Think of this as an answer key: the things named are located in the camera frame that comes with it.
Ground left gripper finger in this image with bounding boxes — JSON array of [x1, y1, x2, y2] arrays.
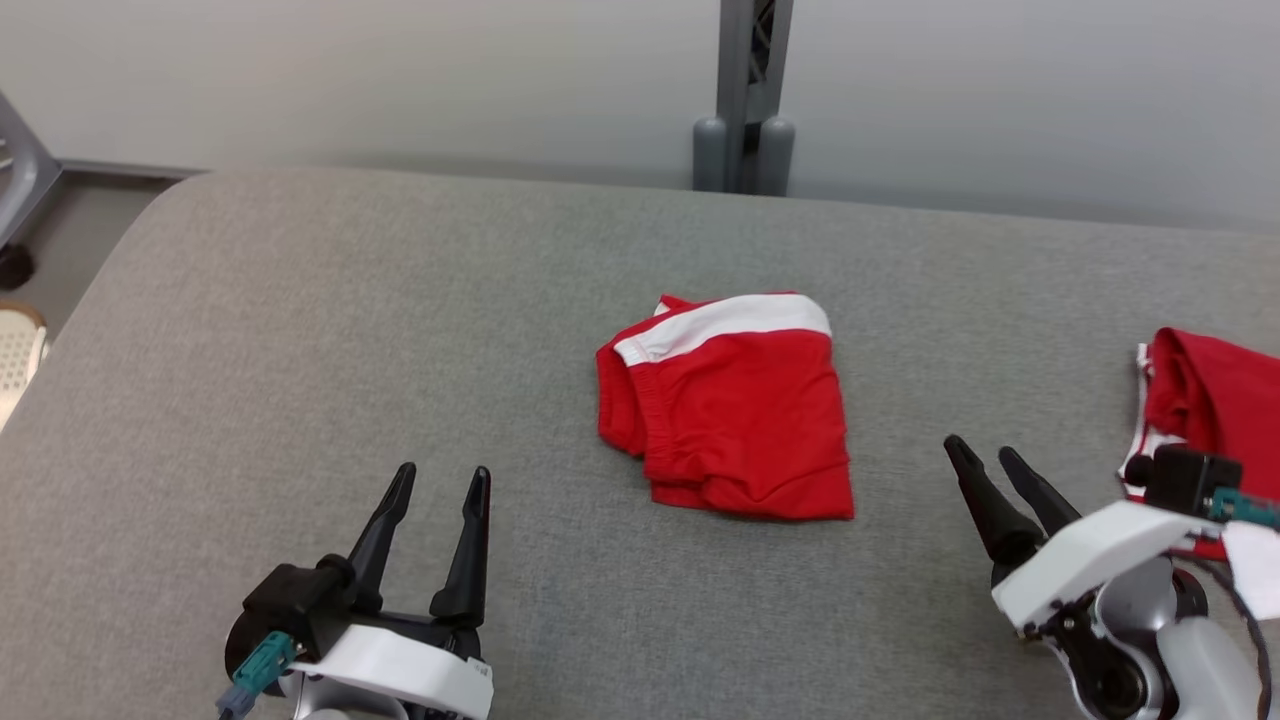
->
[[347, 462, 417, 613], [430, 466, 492, 629]]

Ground grey metal partition post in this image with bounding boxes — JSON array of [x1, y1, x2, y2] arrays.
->
[[692, 0, 797, 197]]

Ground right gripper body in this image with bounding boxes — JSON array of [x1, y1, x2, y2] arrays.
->
[[992, 500, 1241, 633]]

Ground red basketball jersey white trim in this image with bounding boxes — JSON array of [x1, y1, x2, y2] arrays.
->
[[1118, 327, 1280, 621]]

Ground right teal plug black cable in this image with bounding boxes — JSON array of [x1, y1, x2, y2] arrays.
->
[[1190, 488, 1280, 720]]

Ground teal plug black cable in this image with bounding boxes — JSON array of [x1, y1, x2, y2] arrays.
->
[[1190, 488, 1280, 720], [216, 632, 299, 720]]

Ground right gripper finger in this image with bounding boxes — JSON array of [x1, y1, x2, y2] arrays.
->
[[943, 434, 1046, 568], [998, 446, 1083, 536]]

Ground red shorts white stripe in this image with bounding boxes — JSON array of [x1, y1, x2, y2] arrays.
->
[[596, 292, 856, 522]]

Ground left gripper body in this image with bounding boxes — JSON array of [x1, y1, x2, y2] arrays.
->
[[290, 615, 495, 720]]

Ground left teal plug black cable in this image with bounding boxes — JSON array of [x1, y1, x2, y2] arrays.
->
[[216, 632, 299, 720]]

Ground grey fabric sofa seat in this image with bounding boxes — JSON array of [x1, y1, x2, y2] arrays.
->
[[0, 168, 1280, 720]]

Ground white perforated laundry basket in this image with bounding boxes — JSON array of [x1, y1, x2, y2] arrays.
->
[[0, 303, 49, 433]]

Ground grey cart leg with caster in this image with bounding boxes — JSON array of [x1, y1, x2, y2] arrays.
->
[[0, 90, 63, 291]]

